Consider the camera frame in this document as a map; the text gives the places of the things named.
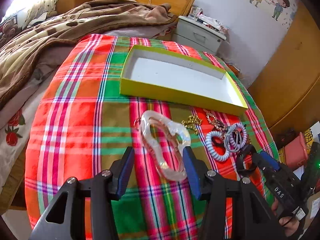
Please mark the floral white bed sheet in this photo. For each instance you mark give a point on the floral white bed sheet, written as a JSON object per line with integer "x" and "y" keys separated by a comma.
{"x": 14, "y": 138}

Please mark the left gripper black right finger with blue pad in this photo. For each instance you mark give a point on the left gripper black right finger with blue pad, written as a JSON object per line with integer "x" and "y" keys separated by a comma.
{"x": 252, "y": 217}

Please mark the yellow-green shallow box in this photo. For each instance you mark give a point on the yellow-green shallow box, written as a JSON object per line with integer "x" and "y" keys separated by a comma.
{"x": 160, "y": 74}

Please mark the gold rhinestone hair clip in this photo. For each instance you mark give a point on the gold rhinestone hair clip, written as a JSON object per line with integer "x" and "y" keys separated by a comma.
{"x": 215, "y": 122}

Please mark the colourful plaid cloth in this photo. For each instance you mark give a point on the colourful plaid cloth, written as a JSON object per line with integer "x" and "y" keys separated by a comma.
{"x": 83, "y": 124}

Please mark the clutter on bedside cabinet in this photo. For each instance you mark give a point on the clutter on bedside cabinet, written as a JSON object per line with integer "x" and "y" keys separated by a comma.
{"x": 196, "y": 13}

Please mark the floral curtain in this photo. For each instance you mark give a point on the floral curtain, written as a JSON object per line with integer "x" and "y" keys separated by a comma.
{"x": 25, "y": 11}

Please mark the grey bedside cabinet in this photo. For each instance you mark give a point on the grey bedside cabinet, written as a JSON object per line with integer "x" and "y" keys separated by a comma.
{"x": 198, "y": 36}

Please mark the translucent white hair claw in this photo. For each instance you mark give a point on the translucent white hair claw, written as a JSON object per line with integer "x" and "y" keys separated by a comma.
{"x": 165, "y": 140}

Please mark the black wrist band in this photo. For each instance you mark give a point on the black wrist band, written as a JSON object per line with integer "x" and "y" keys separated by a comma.
{"x": 244, "y": 162}

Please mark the wooden wardrobe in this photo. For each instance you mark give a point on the wooden wardrobe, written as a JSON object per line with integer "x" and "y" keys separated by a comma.
{"x": 287, "y": 90}

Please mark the brown patterned blanket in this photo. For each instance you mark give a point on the brown patterned blanket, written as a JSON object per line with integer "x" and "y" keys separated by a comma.
{"x": 19, "y": 56}

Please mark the pink plastic bin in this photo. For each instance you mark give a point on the pink plastic bin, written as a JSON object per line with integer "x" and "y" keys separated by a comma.
{"x": 296, "y": 152}

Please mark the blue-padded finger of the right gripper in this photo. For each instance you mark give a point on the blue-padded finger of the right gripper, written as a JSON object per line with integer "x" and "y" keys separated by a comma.
{"x": 270, "y": 161}

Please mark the person's right hand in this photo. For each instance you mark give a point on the person's right hand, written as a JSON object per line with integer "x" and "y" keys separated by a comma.
{"x": 290, "y": 224}

